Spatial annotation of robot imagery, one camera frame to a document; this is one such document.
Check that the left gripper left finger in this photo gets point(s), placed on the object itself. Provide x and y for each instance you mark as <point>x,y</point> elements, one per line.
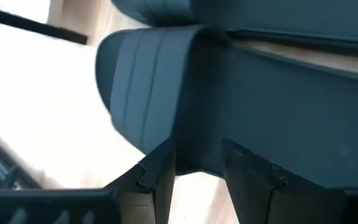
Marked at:
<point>154,186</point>

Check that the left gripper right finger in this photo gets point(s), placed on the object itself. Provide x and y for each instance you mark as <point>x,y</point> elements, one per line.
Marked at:
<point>259,193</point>

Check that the black slide sandal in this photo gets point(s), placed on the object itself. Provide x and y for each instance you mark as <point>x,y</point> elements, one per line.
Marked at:
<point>259,109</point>
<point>259,15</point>

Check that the black aluminium table frame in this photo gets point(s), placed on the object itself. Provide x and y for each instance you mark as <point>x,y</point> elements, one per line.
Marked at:
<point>36,26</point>

